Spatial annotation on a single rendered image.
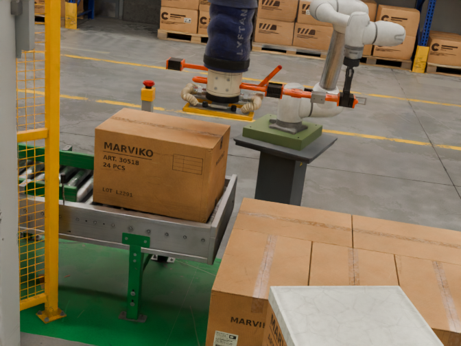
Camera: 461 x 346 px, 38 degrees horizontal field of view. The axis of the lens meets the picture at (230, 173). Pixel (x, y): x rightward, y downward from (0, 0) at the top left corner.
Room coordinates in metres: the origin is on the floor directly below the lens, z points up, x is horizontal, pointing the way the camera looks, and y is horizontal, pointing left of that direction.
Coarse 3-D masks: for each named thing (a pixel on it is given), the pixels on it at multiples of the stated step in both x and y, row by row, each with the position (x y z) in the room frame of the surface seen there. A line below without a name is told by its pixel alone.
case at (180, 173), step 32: (96, 128) 3.09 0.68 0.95; (128, 128) 3.14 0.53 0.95; (160, 128) 3.19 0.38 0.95; (192, 128) 3.25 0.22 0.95; (224, 128) 3.31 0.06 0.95; (96, 160) 3.09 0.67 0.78; (128, 160) 3.06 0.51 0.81; (160, 160) 3.03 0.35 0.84; (192, 160) 3.00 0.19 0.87; (224, 160) 3.31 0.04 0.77; (96, 192) 3.09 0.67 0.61; (128, 192) 3.06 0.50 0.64; (160, 192) 3.03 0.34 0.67; (192, 192) 3.00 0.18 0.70
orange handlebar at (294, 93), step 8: (184, 64) 3.48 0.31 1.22; (192, 64) 3.49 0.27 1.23; (200, 80) 3.19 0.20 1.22; (240, 88) 3.17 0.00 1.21; (248, 88) 3.17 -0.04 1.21; (256, 88) 3.17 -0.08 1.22; (264, 88) 3.17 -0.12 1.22; (296, 96) 3.15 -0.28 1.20; (304, 96) 3.14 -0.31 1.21; (328, 96) 3.14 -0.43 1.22; (336, 96) 3.17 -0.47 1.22
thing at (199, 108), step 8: (200, 104) 3.15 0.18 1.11; (192, 112) 3.08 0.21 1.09; (200, 112) 3.07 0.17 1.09; (208, 112) 3.07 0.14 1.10; (216, 112) 3.07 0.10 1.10; (224, 112) 3.08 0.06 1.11; (232, 112) 3.08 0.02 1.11; (240, 112) 3.10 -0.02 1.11; (248, 112) 3.11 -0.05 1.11; (248, 120) 3.05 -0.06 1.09
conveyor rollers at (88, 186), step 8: (24, 160) 3.54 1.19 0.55; (24, 168) 3.51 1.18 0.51; (32, 168) 3.44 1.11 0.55; (40, 168) 3.51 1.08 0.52; (64, 168) 3.49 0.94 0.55; (72, 168) 3.53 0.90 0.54; (24, 176) 3.32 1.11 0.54; (40, 176) 3.34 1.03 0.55; (80, 176) 3.41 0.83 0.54; (72, 184) 3.29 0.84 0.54; (88, 184) 3.31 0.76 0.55; (80, 192) 3.19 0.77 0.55; (88, 192) 3.28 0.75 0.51; (224, 192) 3.41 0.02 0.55; (80, 200) 3.15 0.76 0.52; (88, 200) 3.10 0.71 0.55; (120, 208) 3.06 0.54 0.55; (216, 208) 3.18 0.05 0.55
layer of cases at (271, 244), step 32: (256, 224) 3.05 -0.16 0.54; (288, 224) 3.09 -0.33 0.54; (320, 224) 3.13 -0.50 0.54; (352, 224) 3.19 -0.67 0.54; (384, 224) 3.22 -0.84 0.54; (416, 224) 3.27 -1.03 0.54; (224, 256) 2.68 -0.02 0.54; (256, 256) 2.72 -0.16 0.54; (288, 256) 2.75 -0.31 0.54; (320, 256) 2.79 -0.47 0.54; (352, 256) 2.82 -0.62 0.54; (384, 256) 2.86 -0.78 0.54; (416, 256) 2.90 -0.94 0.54; (448, 256) 2.94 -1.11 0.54; (224, 288) 2.41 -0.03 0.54; (256, 288) 2.44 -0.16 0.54; (416, 288) 2.59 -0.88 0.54; (448, 288) 2.62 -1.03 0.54; (224, 320) 2.38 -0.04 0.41; (256, 320) 2.37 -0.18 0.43; (448, 320) 2.36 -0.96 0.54
